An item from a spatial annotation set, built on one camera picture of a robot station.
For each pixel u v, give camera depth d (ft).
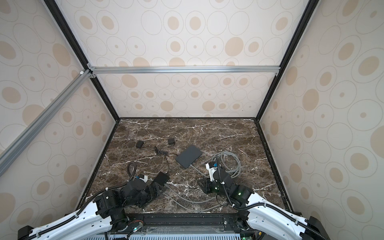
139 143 3.40
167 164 3.06
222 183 1.88
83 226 1.65
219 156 3.18
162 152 3.24
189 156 3.20
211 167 2.31
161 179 2.88
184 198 2.67
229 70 5.17
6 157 1.65
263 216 1.64
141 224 2.35
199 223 2.47
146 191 1.95
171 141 3.48
